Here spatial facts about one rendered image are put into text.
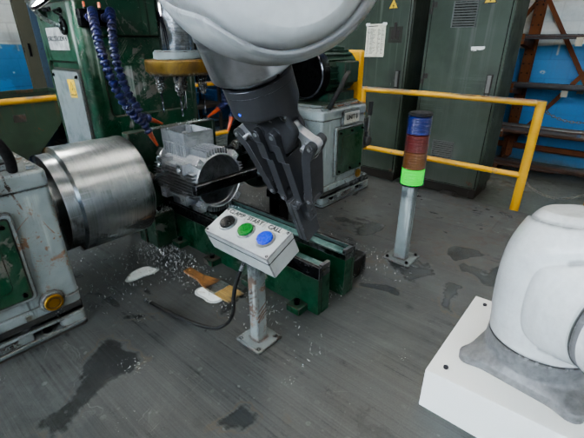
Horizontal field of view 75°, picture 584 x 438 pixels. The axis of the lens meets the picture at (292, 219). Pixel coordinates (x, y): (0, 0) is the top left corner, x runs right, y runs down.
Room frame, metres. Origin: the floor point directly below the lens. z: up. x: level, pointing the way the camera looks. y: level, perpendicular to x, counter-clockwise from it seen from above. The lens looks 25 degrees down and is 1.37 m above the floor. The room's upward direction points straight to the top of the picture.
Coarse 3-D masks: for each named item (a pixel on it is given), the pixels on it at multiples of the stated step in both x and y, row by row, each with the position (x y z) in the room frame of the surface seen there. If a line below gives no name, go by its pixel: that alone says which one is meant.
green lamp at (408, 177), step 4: (404, 172) 0.96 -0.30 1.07; (408, 172) 0.95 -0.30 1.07; (412, 172) 0.94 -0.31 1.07; (416, 172) 0.94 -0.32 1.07; (420, 172) 0.94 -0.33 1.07; (424, 172) 0.96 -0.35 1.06; (404, 176) 0.96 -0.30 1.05; (408, 176) 0.95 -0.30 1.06; (412, 176) 0.94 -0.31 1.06; (416, 176) 0.94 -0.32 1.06; (420, 176) 0.94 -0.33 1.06; (400, 180) 0.98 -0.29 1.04; (404, 180) 0.96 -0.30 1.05; (408, 180) 0.95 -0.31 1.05; (412, 180) 0.94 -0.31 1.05; (416, 180) 0.94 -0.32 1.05; (420, 180) 0.95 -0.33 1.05; (404, 184) 0.95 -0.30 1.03; (408, 184) 0.95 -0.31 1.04; (412, 184) 0.94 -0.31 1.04; (416, 184) 0.94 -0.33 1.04; (420, 184) 0.95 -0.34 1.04
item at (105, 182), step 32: (32, 160) 0.82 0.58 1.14; (64, 160) 0.79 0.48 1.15; (96, 160) 0.82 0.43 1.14; (128, 160) 0.86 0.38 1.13; (64, 192) 0.74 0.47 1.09; (96, 192) 0.77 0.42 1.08; (128, 192) 0.82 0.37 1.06; (64, 224) 0.76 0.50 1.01; (96, 224) 0.76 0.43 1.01; (128, 224) 0.82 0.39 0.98
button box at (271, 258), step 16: (240, 224) 0.64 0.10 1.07; (256, 224) 0.62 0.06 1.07; (272, 224) 0.61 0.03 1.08; (224, 240) 0.61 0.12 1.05; (240, 240) 0.60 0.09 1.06; (272, 240) 0.57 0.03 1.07; (288, 240) 0.58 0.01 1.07; (240, 256) 0.60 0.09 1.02; (256, 256) 0.55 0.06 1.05; (272, 256) 0.55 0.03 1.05; (288, 256) 0.58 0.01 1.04; (272, 272) 0.55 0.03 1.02
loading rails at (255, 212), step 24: (192, 216) 1.02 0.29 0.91; (216, 216) 1.00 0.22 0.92; (264, 216) 1.00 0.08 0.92; (192, 240) 1.03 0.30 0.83; (312, 240) 0.86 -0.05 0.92; (336, 240) 0.84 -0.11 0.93; (216, 264) 0.93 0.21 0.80; (240, 264) 0.88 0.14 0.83; (288, 264) 0.77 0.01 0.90; (312, 264) 0.72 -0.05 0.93; (336, 264) 0.80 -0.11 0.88; (288, 288) 0.77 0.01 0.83; (312, 288) 0.72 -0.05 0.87; (336, 288) 0.80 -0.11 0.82; (312, 312) 0.72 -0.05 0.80
